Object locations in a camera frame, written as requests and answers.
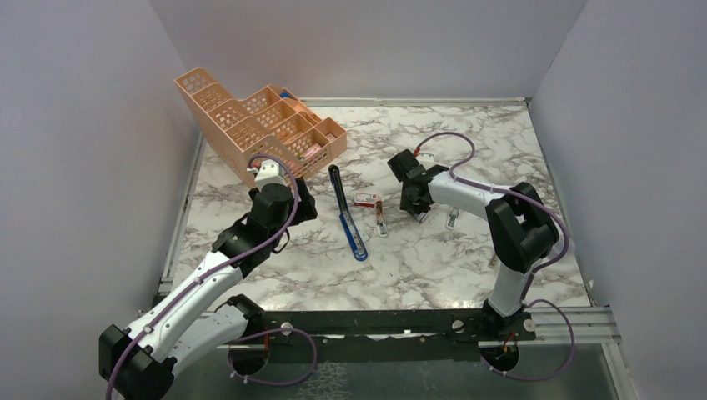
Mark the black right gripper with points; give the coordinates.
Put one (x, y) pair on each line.
(408, 205)

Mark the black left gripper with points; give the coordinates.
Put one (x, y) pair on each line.
(306, 210)

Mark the white small stapler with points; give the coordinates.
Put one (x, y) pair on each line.
(452, 218)

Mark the pink small stapler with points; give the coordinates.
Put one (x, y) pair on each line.
(380, 220)

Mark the red white staple box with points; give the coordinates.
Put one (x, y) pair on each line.
(366, 199)

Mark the blue black stapler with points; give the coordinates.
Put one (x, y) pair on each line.
(355, 241)

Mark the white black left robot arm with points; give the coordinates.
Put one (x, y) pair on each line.
(142, 360)

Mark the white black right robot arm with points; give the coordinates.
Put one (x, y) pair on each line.
(522, 232)

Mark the colourful item in organizer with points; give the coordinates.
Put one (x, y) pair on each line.
(309, 152)

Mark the peach plastic desk organizer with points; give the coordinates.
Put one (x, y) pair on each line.
(271, 121)

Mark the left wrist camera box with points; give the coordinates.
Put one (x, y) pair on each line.
(268, 172)

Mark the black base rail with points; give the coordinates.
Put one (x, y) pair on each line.
(457, 332)

